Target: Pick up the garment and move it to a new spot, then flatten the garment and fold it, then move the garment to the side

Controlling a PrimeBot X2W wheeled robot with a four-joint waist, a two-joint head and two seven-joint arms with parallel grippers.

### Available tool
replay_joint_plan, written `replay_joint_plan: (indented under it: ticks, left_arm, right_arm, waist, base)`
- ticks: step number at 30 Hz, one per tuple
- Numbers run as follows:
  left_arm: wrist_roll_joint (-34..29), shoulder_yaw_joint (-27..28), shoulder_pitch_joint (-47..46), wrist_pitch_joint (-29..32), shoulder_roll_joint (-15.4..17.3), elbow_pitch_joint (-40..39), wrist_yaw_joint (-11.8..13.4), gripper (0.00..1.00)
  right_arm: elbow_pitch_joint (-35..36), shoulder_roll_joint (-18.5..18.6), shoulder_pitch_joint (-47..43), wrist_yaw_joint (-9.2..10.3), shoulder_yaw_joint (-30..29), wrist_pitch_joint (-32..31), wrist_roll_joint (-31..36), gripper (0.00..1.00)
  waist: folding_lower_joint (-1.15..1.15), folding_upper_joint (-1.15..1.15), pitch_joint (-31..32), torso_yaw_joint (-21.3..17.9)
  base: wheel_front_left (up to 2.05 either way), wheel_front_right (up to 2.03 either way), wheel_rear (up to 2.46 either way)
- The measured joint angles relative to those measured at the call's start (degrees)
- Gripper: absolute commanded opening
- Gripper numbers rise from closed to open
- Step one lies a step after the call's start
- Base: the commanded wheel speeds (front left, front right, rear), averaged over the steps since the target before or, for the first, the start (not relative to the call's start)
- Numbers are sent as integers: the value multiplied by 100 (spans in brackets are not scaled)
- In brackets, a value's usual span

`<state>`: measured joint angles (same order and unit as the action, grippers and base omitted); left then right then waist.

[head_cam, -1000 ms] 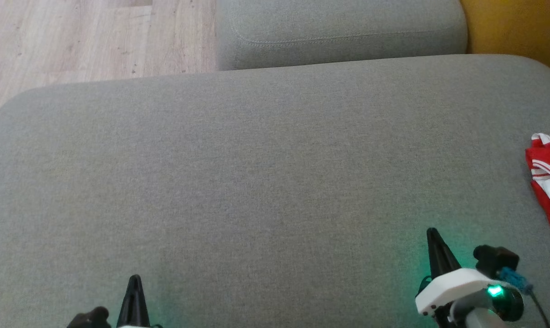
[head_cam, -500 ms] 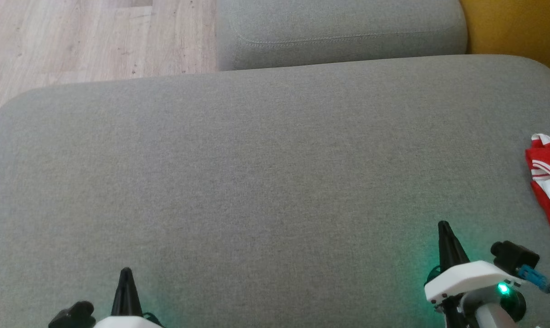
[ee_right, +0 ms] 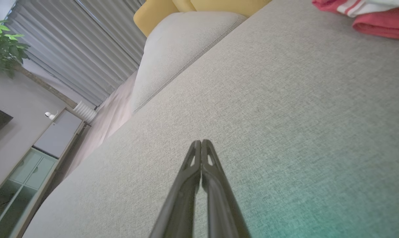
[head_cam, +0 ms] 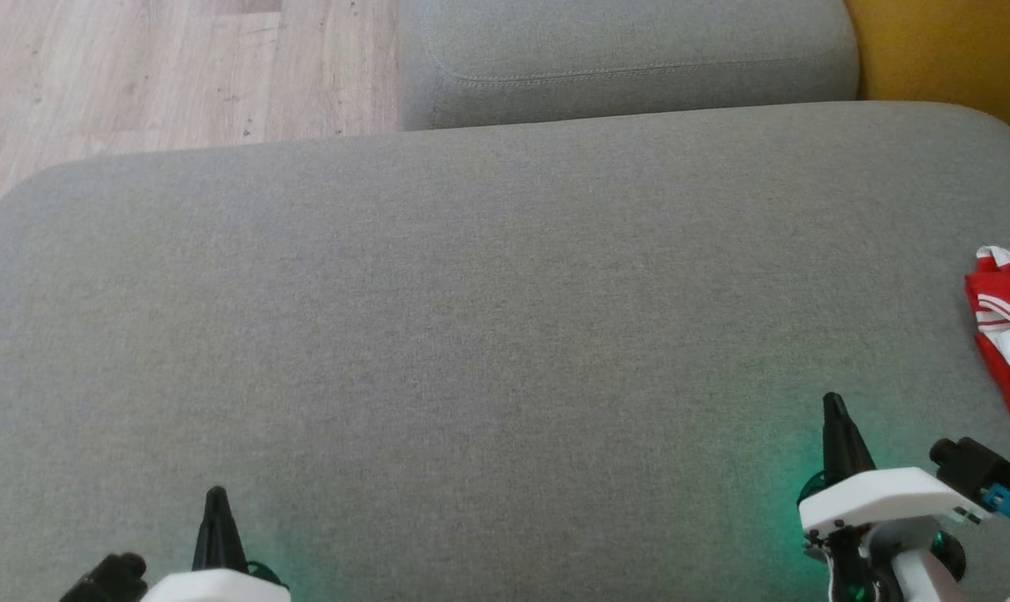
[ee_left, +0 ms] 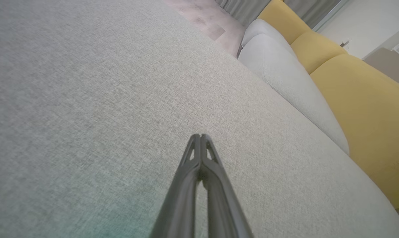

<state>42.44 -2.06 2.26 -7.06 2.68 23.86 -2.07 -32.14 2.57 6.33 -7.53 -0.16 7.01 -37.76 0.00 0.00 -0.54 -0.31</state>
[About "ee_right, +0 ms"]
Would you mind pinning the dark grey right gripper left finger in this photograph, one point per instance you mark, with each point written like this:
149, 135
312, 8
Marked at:
183, 205

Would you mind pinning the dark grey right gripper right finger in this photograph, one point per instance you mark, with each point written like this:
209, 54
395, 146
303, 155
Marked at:
222, 211

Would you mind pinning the red basketball jersey white sleeves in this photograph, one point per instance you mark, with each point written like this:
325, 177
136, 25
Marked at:
384, 26

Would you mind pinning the white ribbed plant pot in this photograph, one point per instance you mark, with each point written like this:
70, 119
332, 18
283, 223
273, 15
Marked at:
85, 111

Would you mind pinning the grey cabinet door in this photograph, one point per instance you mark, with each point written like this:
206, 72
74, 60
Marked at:
51, 143
67, 125

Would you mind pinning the pale green cabinet drawer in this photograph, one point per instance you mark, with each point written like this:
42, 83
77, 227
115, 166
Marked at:
25, 166
40, 172

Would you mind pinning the low TV cabinet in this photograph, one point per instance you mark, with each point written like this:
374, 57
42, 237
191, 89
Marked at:
21, 198

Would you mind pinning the yellow sofa back cushion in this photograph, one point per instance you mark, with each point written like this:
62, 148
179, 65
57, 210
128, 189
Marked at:
183, 4
229, 6
153, 16

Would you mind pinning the grey pleated curtain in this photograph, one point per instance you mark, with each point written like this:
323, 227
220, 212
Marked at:
70, 39

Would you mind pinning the green potted tree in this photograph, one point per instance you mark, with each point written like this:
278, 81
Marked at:
4, 49

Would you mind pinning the small white security camera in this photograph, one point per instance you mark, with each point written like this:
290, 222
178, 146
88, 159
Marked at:
49, 115

